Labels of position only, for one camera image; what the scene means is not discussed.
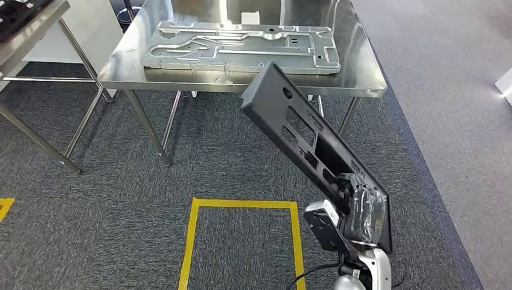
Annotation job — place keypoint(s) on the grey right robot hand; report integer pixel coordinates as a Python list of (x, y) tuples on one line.
[(368, 216)]

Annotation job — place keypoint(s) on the black plastic license plate bracket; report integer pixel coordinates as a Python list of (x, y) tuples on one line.
[(272, 100)]

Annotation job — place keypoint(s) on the steel workbench table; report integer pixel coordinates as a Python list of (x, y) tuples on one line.
[(360, 60), (40, 24)]

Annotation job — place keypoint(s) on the black plastic part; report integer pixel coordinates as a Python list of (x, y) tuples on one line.
[(16, 12)]

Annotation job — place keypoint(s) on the yellow floor tape square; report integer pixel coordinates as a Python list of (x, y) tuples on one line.
[(6, 208), (244, 203)]

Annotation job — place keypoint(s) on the white floor board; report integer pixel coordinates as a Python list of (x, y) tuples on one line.
[(506, 86)]

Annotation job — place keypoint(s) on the grey stamped metal panel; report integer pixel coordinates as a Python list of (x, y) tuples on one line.
[(240, 56)]

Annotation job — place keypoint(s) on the chrome stanchion base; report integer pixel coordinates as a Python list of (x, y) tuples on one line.
[(126, 22)]

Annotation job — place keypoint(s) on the grey stanchion pole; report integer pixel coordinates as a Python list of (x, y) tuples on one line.
[(128, 8)]

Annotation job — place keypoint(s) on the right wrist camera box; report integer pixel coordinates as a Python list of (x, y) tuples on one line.
[(324, 228)]

